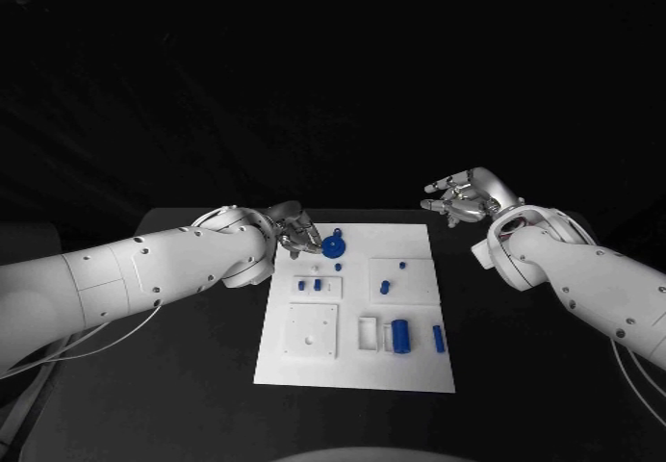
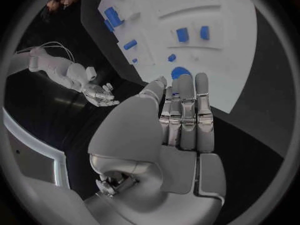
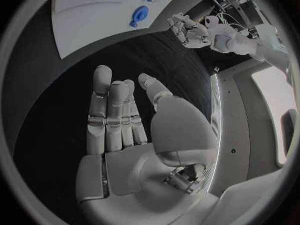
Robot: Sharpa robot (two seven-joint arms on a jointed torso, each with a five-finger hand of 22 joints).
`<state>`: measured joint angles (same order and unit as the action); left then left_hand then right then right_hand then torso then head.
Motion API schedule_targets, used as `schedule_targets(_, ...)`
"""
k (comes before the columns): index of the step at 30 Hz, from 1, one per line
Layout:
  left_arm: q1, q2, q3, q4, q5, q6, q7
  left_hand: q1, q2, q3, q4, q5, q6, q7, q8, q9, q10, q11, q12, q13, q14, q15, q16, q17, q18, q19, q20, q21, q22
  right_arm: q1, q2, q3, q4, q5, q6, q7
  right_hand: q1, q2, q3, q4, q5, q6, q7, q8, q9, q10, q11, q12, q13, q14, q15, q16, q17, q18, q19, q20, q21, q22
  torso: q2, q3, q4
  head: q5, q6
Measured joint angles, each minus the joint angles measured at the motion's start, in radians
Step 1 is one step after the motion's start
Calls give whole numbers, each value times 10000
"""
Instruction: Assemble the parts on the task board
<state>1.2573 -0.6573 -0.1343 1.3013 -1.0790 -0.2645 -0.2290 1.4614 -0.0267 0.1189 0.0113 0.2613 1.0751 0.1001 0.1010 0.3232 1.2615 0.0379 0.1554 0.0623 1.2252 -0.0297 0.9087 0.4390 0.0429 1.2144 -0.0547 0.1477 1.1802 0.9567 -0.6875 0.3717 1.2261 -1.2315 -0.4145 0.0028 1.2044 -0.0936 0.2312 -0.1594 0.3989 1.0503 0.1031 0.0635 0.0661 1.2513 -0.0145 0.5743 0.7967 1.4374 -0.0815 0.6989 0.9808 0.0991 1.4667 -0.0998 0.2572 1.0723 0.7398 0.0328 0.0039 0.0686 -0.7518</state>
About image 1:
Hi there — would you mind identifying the thick blue cylinder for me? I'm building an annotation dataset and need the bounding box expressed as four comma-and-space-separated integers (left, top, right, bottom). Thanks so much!
389, 319, 413, 354

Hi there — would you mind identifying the white cable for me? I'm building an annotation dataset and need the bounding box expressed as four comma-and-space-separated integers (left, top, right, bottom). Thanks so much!
625, 347, 666, 393
0, 304, 162, 380
609, 337, 666, 427
0, 321, 113, 374

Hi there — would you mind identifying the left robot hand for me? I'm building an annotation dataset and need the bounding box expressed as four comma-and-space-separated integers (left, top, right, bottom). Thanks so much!
263, 200, 324, 260

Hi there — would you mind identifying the white task board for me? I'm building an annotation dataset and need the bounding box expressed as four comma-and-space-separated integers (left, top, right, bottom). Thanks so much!
252, 222, 456, 395

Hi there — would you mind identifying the blue gear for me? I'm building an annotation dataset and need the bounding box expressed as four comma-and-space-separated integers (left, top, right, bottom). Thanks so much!
320, 227, 347, 260

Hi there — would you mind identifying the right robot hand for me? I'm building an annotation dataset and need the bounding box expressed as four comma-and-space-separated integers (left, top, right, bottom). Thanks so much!
419, 166, 526, 228

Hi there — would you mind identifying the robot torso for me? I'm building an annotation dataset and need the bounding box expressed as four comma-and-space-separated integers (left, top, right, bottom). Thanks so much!
269, 447, 469, 462

